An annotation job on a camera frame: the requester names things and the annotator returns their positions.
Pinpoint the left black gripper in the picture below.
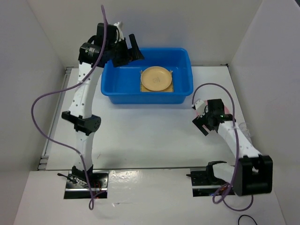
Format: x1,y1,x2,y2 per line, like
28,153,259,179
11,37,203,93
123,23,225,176
108,34,144,68

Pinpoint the pink plastic plate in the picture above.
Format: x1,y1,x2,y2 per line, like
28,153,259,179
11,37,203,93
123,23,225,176
205,99,232,122

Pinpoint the orange plastic plate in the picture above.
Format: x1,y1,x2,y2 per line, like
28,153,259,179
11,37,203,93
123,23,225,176
141,66,173,91

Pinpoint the clear plastic cup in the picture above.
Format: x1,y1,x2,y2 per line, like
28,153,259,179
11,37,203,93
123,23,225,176
239,122,252,142

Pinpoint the woven bamboo mat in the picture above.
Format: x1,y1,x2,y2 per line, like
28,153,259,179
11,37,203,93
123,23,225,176
139,69,176,93

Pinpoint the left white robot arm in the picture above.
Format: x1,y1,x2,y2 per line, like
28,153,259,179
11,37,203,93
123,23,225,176
61,22,144,188

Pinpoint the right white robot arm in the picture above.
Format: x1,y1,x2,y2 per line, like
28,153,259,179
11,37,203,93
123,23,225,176
192,99,273,196

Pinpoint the blue plastic bin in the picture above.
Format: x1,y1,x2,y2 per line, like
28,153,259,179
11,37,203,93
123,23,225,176
101,48,194,104

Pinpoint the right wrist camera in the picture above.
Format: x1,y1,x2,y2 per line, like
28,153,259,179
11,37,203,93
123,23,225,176
192,99,207,117

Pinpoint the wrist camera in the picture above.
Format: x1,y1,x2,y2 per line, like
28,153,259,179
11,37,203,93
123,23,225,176
114,21,124,43
192,99,207,117

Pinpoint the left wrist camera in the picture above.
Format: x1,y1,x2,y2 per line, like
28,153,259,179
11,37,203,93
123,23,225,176
114,21,124,43

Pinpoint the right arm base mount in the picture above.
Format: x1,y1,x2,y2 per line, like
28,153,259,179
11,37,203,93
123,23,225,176
186,167,226,197

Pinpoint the black cable loop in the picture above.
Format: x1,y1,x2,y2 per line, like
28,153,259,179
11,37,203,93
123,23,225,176
238,214,258,225

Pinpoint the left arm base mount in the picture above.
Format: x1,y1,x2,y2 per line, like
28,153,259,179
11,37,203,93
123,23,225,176
57,170,109,199

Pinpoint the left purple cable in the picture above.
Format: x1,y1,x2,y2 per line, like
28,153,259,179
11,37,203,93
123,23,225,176
31,5,108,210

